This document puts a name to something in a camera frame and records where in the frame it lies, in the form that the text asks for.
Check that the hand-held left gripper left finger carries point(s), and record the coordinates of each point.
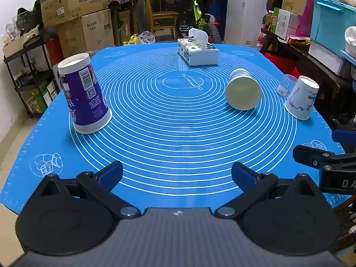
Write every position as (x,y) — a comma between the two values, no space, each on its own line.
(110,175)

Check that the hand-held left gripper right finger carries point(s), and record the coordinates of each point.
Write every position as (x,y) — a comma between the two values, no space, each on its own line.
(244,176)

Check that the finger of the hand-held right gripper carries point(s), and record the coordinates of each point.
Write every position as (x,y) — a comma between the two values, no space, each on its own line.
(345,136)
(314,154)

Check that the plain white paper cup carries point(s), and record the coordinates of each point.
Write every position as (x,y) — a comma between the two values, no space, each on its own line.
(243,93)

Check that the white cup with blue print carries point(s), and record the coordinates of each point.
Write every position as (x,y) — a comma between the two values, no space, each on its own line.
(301,100)

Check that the small clear plastic cup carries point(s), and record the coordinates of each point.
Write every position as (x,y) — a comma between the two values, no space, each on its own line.
(285,84)

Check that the purple printed paper cup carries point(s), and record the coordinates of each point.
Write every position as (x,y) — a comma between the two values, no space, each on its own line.
(83,97)

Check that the dark wooden side table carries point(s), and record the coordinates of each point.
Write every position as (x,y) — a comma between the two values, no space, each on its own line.
(314,69)

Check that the blue silicone baking mat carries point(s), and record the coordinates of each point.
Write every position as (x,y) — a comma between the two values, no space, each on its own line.
(172,133)

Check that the white foam box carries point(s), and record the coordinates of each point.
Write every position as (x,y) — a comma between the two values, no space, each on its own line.
(325,57)

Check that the teal plastic storage bin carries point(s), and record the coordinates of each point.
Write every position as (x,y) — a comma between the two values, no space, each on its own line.
(331,22)

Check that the pink plastic container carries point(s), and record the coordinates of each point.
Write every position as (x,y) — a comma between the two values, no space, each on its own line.
(304,22)

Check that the green and white carton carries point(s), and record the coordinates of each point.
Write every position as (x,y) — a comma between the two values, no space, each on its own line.
(282,22)

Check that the white printed tissue box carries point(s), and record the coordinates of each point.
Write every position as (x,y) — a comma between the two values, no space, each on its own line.
(199,54)

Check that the black metal shelf rack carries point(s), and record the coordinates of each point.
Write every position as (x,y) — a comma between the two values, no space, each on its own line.
(30,69)

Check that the clear plastic bag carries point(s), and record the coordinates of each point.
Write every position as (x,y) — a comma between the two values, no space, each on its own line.
(146,37)

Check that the large brown cardboard box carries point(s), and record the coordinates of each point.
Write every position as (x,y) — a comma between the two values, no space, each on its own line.
(94,30)

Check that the white chest freezer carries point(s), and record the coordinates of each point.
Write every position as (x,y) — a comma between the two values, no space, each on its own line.
(242,16)

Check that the wooden chair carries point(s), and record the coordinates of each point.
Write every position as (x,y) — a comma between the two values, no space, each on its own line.
(164,15)

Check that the black and green bicycle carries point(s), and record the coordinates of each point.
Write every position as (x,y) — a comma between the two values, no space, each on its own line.
(199,11)

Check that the open cardboard box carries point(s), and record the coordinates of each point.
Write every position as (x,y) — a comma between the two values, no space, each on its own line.
(72,1)

